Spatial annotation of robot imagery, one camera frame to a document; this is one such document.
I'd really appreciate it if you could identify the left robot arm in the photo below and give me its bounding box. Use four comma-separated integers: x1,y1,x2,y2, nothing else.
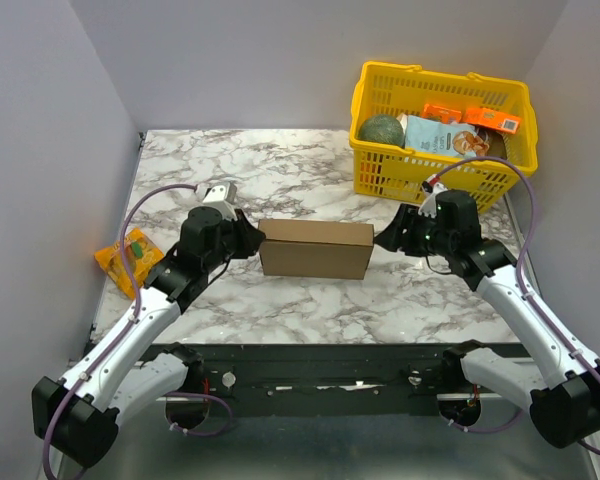
32,206,265,468

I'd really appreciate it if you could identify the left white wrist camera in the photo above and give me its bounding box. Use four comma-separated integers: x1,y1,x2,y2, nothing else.
200,181,237,205

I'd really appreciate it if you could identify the brown cardboard box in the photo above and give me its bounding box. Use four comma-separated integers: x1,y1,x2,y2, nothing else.
258,219,374,280

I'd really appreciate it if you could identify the yellow plastic basket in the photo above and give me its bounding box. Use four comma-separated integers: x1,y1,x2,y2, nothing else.
349,61,538,211

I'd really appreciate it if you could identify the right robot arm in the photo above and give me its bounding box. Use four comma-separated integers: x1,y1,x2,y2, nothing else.
374,189,600,448

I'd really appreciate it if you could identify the green round melon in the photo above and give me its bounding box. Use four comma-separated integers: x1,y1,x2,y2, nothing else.
357,114,405,148

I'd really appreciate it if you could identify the orange candy bag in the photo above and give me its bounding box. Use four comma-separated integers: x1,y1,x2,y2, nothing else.
93,227,165,300

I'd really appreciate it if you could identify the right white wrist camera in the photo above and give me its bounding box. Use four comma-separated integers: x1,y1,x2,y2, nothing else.
418,175,447,218

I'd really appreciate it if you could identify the light blue chips bag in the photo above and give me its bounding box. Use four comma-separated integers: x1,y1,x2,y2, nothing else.
405,115,489,158

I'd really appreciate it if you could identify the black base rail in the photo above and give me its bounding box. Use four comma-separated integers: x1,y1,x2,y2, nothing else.
141,344,483,417

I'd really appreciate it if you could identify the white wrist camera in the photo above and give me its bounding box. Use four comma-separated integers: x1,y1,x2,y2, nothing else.
200,181,237,205
418,175,447,218

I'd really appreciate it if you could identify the orange snack box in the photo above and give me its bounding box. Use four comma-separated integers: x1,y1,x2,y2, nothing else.
421,103,463,124

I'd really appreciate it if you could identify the orange juice carton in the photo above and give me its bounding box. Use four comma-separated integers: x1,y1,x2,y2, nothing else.
463,107,521,134

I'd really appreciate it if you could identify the aluminium frame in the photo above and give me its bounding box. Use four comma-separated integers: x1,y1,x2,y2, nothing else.
43,384,600,479

